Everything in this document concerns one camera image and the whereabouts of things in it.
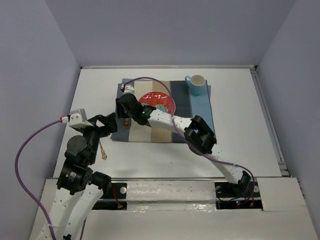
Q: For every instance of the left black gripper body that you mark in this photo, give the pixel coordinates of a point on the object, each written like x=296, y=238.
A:
x=94, y=134

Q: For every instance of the gold spoon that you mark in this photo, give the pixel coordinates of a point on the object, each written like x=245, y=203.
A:
x=103, y=153

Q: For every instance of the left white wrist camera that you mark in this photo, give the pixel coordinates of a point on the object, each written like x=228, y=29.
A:
x=77, y=118

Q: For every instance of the striped cloth placemat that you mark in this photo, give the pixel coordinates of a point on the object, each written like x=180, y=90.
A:
x=187, y=105

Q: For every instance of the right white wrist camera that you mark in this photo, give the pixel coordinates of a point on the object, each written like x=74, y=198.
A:
x=127, y=89

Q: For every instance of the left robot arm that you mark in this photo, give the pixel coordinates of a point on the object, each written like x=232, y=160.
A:
x=78, y=187

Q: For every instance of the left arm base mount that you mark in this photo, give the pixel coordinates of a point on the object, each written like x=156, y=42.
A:
x=115, y=199

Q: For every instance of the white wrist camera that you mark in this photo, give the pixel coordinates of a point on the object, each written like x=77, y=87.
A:
x=127, y=89
x=77, y=118

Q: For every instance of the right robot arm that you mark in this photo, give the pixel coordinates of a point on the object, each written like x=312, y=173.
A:
x=195, y=132

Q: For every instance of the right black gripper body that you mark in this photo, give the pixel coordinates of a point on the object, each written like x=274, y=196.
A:
x=122, y=112

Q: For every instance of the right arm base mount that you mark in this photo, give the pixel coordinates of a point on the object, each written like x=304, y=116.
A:
x=230, y=198

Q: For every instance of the light blue mug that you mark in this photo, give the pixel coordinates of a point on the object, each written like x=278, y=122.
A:
x=196, y=84

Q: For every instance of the gold fork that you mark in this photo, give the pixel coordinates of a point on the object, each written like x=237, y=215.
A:
x=126, y=123

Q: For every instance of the red and teal floral plate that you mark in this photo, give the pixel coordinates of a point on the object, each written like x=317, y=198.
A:
x=160, y=100

